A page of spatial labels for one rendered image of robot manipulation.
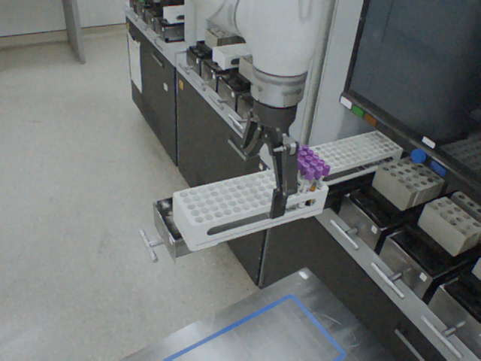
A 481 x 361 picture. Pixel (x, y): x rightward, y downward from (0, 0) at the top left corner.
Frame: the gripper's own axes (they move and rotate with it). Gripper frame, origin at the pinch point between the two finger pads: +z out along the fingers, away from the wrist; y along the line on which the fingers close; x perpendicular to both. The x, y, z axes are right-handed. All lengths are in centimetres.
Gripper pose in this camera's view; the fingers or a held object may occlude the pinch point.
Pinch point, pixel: (264, 191)
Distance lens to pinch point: 83.8
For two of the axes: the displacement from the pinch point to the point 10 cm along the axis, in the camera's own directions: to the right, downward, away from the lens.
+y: 4.6, 5.7, -6.8
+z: -0.7, 7.9, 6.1
